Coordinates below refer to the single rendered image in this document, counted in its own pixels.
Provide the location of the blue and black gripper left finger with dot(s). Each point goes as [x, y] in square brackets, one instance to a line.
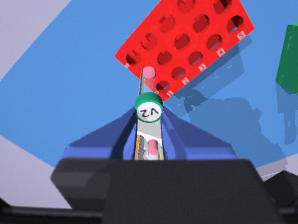
[115, 140]

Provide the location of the green tube rack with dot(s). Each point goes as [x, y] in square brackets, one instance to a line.
[287, 74]

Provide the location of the blue flat mat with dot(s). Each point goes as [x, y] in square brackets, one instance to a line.
[67, 84]

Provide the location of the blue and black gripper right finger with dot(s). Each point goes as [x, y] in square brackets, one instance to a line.
[182, 140]

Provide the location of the red tube rack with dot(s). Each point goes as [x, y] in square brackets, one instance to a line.
[148, 40]

